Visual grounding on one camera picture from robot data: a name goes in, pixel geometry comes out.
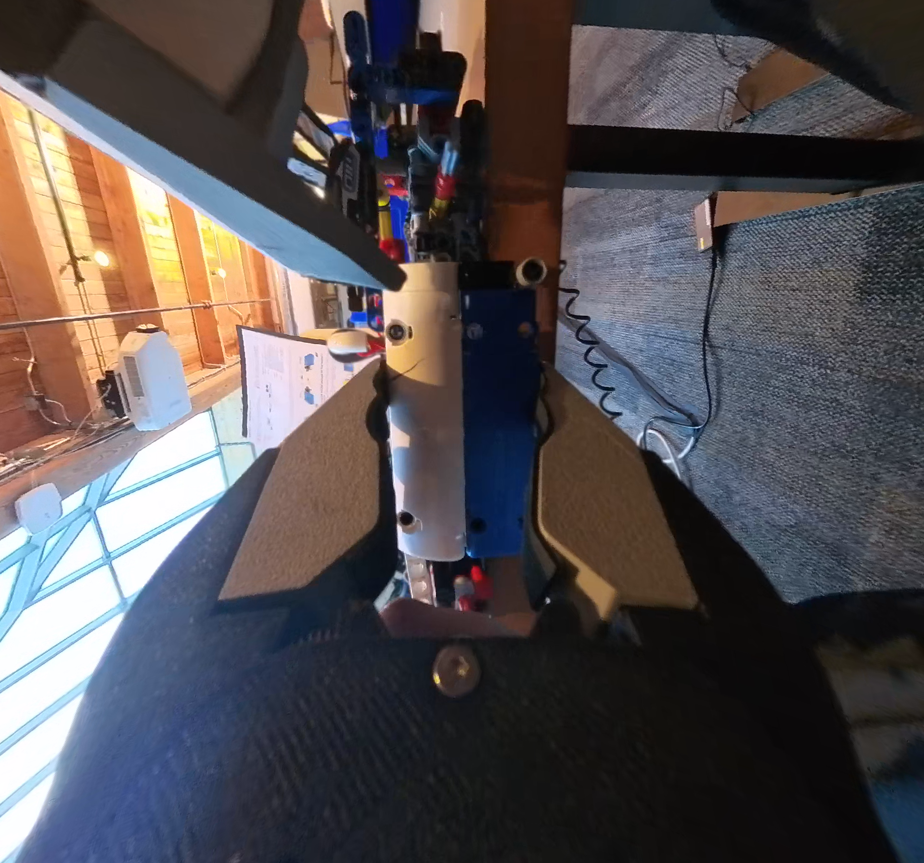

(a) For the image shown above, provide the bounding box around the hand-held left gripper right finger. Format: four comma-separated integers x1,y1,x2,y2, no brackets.
523,365,700,636

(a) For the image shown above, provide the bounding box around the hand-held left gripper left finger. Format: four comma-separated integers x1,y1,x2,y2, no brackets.
218,358,401,600

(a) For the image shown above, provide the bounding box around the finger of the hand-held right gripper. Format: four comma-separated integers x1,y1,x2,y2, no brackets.
0,18,407,291

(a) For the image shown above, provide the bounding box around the toy brick car model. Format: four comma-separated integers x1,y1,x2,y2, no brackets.
289,11,564,615

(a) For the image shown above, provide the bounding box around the black desk leg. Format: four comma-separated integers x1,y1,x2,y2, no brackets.
577,0,723,34
566,125,924,193

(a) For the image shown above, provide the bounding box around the white illustrated leaflet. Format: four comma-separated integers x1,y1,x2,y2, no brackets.
237,325,369,456

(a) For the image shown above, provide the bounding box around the thin metal rod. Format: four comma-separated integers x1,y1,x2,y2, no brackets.
0,297,275,333

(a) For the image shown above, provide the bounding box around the large grid window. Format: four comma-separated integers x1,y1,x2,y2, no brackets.
0,408,257,850

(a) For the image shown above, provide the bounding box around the brown cardboard box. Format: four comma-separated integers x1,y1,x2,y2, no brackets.
694,188,874,254

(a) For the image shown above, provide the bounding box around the cardboard piece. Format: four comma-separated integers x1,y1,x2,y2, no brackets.
732,47,831,124

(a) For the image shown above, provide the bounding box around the white cable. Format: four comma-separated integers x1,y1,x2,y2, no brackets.
639,426,697,477

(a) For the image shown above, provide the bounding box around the black coiled cable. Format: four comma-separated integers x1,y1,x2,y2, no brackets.
559,285,623,418

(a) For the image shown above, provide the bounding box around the thin black cable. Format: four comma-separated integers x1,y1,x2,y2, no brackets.
679,249,723,438

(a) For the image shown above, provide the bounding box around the white wall device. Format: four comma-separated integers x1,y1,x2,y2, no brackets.
115,325,192,432

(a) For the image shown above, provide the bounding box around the small white wall sensor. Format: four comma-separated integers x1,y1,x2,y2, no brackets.
14,482,64,535

